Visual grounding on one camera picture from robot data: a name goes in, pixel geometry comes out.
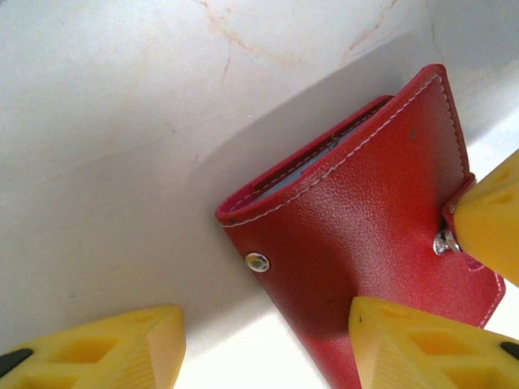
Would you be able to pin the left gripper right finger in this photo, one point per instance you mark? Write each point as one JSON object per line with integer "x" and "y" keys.
{"x": 425, "y": 356}

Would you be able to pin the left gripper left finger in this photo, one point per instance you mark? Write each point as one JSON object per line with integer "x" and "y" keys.
{"x": 101, "y": 356}

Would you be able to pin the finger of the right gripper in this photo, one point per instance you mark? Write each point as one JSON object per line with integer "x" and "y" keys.
{"x": 494, "y": 223}

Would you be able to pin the red leather card holder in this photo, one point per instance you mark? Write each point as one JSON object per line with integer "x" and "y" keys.
{"x": 344, "y": 202}

